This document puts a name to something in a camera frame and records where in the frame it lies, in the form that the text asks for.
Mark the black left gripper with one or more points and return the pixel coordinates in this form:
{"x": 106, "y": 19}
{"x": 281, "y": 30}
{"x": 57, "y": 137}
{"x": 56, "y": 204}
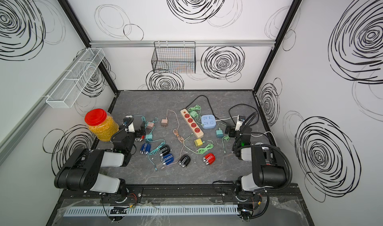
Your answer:
{"x": 142, "y": 130}

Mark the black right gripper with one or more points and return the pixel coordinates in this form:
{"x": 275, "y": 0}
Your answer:
{"x": 233, "y": 130}

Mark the dark teal USB charger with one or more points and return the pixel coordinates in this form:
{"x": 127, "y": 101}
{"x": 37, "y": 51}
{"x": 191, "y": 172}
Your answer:
{"x": 219, "y": 133}

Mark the pink usb charger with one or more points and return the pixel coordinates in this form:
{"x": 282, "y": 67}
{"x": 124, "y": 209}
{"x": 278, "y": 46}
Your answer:
{"x": 164, "y": 122}
{"x": 150, "y": 126}

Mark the yellow USB charger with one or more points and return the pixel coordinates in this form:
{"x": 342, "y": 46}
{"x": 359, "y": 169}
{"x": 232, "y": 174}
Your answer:
{"x": 198, "y": 142}

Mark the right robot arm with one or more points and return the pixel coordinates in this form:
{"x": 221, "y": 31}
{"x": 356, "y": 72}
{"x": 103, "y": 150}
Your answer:
{"x": 270, "y": 168}

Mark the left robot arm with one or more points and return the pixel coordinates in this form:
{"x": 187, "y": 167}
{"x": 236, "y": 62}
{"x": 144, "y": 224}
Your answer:
{"x": 81, "y": 172}

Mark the clear jar of yellow flakes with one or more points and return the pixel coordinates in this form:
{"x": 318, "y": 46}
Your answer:
{"x": 101, "y": 123}

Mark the blue power strip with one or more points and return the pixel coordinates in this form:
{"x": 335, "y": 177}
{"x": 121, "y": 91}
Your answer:
{"x": 208, "y": 121}

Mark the beige power strip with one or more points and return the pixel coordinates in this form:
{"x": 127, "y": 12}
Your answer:
{"x": 196, "y": 130}

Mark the green USB charger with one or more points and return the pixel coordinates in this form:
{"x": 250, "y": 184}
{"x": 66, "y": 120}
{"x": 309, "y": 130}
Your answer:
{"x": 194, "y": 114}

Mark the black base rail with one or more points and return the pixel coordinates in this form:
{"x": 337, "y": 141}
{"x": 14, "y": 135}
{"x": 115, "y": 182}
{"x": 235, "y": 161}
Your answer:
{"x": 223, "y": 192}

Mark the white wire shelf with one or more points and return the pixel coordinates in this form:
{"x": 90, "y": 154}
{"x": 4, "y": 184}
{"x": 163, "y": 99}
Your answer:
{"x": 83, "y": 77}

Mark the white slotted cable duct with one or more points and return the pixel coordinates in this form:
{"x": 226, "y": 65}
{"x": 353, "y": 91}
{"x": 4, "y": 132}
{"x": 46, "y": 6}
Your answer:
{"x": 115, "y": 211}

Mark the black wire basket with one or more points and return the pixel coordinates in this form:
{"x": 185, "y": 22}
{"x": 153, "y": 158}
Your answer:
{"x": 174, "y": 59}

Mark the aluminium wall rail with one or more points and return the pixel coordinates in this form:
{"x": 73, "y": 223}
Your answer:
{"x": 182, "y": 43}

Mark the black corner frame post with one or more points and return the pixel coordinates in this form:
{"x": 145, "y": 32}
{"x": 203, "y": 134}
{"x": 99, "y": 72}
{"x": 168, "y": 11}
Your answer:
{"x": 66, "y": 7}

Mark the right black corner post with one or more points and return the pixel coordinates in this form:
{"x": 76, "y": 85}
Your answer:
{"x": 281, "y": 34}

